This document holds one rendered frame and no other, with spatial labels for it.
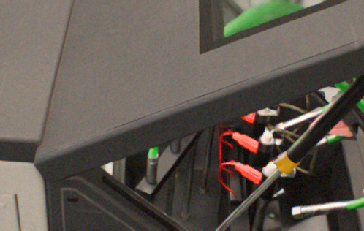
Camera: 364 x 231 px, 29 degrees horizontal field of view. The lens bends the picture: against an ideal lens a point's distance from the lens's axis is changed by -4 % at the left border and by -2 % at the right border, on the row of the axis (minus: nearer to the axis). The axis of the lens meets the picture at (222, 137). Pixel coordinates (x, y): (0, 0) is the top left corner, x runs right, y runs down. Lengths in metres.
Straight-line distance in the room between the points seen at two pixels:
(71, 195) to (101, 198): 0.03
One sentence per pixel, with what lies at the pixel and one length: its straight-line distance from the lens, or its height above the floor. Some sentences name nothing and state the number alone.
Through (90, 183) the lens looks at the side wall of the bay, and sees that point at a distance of 0.76.
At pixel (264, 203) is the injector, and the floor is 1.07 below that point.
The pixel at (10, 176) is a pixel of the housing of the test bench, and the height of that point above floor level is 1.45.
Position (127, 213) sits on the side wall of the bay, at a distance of 0.79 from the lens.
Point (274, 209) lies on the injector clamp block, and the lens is 1.40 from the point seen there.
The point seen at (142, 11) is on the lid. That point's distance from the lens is 0.83.
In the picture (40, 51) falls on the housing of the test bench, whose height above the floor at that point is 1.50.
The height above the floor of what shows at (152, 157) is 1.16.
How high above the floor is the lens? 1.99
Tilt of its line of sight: 41 degrees down
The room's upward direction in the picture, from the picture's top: 9 degrees clockwise
